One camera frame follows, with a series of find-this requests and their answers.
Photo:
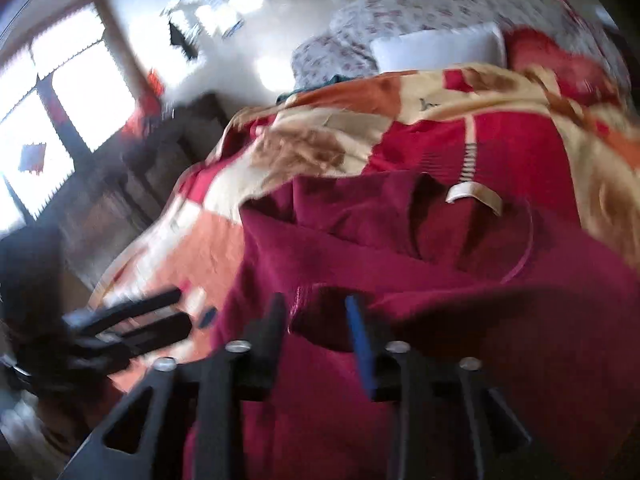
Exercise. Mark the window with frame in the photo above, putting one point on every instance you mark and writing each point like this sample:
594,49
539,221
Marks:
63,96

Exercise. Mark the dark wooden cabinet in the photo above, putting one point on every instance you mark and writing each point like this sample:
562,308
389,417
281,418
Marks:
126,184

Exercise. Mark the red orange cream patterned blanket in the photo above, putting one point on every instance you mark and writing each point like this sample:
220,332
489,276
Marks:
529,134

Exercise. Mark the white pillow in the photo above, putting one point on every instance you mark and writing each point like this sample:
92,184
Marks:
439,48

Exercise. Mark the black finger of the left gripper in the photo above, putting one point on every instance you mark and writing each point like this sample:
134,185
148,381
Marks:
135,302

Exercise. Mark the maroon knit garment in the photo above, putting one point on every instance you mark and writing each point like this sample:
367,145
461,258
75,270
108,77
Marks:
552,313

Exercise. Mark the teal cloth on bed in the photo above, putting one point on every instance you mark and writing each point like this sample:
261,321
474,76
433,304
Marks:
336,79

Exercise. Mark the dark hanging garment on wall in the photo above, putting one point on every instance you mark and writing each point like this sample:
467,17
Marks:
178,40

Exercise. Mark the red pink cushion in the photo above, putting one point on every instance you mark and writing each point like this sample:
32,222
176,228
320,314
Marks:
577,77

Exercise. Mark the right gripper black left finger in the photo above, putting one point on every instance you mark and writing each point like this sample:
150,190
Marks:
145,435

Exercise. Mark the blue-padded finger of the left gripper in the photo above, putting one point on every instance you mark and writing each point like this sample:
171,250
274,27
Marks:
163,333

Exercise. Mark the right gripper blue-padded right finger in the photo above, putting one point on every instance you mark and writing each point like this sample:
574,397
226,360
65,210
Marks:
450,422

